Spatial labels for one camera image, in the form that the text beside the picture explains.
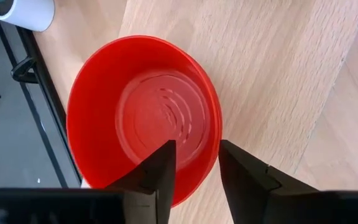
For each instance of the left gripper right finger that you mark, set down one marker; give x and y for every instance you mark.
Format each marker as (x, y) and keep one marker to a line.
(253, 199)

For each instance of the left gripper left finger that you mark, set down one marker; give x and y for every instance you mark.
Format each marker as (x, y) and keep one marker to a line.
(154, 186)

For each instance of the red plastic bowl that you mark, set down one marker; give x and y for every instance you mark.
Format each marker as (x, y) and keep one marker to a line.
(104, 109)

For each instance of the green plant in white pot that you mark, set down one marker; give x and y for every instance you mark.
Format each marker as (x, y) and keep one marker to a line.
(30, 14)

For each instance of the black aluminium table frame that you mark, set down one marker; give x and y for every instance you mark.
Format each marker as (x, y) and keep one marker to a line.
(48, 90)

